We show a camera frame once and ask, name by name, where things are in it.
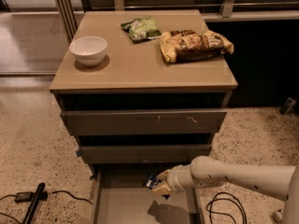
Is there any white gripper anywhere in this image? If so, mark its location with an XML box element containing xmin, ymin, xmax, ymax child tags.
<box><xmin>152</xmin><ymin>165</ymin><xmax>194</xmax><ymax>196</ymax></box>

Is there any dark blue rxbar wrapper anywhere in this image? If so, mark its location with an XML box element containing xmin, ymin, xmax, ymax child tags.
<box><xmin>143</xmin><ymin>174</ymin><xmax>162</xmax><ymax>189</ymax></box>

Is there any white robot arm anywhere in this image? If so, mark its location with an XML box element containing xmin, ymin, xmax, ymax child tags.
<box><xmin>152</xmin><ymin>156</ymin><xmax>299</xmax><ymax>224</ymax></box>

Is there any middle grey drawer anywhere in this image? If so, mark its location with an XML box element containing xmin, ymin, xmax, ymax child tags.
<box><xmin>78</xmin><ymin>144</ymin><xmax>211</xmax><ymax>164</ymax></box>

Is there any open bottom grey drawer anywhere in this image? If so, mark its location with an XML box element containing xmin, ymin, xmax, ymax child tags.
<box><xmin>91</xmin><ymin>163</ymin><xmax>204</xmax><ymax>224</ymax></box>

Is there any top grey drawer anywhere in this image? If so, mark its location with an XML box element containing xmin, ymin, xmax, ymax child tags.
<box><xmin>61</xmin><ymin>109</ymin><xmax>226</xmax><ymax>135</ymax></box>

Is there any grey drawer cabinet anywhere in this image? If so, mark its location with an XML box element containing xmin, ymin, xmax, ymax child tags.
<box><xmin>49</xmin><ymin>9</ymin><xmax>239</xmax><ymax>180</ymax></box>

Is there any white power strip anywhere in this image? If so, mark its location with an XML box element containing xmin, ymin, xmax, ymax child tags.
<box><xmin>272</xmin><ymin>210</ymin><xmax>283</xmax><ymax>223</ymax></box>

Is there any black rod on floor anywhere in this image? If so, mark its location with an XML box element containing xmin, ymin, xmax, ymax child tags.
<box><xmin>22</xmin><ymin>183</ymin><xmax>48</xmax><ymax>224</ymax></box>

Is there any yellow brown chip bag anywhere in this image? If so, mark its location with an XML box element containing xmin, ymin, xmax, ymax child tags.
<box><xmin>160</xmin><ymin>30</ymin><xmax>235</xmax><ymax>63</ymax></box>

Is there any small grey floor device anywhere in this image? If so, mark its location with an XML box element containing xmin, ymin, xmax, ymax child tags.
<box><xmin>279</xmin><ymin>97</ymin><xmax>296</xmax><ymax>115</ymax></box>

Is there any black power adapter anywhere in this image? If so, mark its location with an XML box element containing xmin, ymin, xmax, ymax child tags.
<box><xmin>15</xmin><ymin>191</ymin><xmax>33</xmax><ymax>203</ymax></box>

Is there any white ceramic bowl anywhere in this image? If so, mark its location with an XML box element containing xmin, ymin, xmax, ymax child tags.
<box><xmin>69</xmin><ymin>36</ymin><xmax>107</xmax><ymax>67</ymax></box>

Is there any green snack bag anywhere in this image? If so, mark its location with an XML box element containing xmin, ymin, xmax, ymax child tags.
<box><xmin>121</xmin><ymin>16</ymin><xmax>162</xmax><ymax>43</ymax></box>

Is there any black coiled cable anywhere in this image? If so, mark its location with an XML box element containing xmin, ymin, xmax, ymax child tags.
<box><xmin>206</xmin><ymin>191</ymin><xmax>248</xmax><ymax>224</ymax></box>

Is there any thin black floor cable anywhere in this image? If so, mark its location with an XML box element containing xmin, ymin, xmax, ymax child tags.
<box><xmin>51</xmin><ymin>189</ymin><xmax>93</xmax><ymax>206</ymax></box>

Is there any metal shelving frame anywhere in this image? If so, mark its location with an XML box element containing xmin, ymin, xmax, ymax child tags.
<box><xmin>55</xmin><ymin>0</ymin><xmax>299</xmax><ymax>37</ymax></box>

